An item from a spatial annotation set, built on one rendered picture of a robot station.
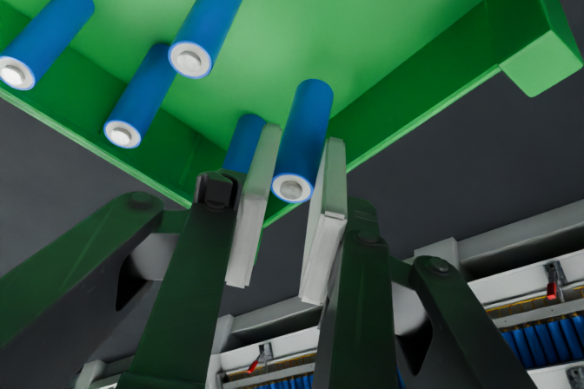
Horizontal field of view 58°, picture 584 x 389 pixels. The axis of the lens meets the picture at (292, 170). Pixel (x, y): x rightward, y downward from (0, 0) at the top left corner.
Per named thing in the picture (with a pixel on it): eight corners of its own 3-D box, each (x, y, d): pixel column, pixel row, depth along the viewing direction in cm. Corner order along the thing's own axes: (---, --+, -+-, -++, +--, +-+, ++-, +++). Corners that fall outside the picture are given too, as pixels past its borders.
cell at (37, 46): (100, 1, 27) (39, 76, 22) (86, 24, 28) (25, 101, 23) (67, -23, 26) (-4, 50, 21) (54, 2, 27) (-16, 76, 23)
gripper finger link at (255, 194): (247, 291, 15) (222, 286, 15) (268, 193, 22) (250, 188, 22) (268, 200, 14) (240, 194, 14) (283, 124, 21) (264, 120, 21)
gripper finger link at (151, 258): (216, 300, 13) (101, 275, 13) (242, 212, 18) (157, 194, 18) (227, 250, 13) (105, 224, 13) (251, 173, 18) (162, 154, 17)
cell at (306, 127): (341, 95, 25) (322, 194, 21) (316, 115, 26) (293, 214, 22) (313, 70, 24) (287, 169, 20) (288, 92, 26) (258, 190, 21)
